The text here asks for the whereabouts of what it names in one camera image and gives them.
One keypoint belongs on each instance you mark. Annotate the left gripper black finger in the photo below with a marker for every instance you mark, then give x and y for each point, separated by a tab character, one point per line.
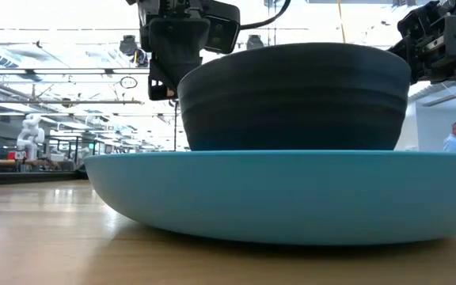
176	43

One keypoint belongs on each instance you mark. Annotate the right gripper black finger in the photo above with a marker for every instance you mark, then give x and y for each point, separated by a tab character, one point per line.
404	47

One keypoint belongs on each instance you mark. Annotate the black bowl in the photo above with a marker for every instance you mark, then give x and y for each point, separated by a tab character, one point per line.
291	99

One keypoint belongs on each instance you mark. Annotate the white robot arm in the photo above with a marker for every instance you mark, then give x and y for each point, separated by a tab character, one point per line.
30	138

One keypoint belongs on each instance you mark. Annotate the black ceiling-hung device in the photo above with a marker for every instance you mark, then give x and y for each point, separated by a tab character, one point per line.
129	47

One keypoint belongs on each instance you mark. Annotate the grey ceiling-hung device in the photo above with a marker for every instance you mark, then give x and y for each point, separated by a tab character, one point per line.
254	41

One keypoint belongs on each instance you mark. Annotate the blue round plate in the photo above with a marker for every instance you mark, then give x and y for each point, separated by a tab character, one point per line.
283	198

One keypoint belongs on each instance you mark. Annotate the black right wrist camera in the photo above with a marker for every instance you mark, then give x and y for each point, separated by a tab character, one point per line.
418	23

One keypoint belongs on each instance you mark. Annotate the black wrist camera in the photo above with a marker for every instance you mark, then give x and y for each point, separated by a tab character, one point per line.
222	29
418	23

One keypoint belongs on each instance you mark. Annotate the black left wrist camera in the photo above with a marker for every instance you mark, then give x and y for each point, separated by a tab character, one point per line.
222	29

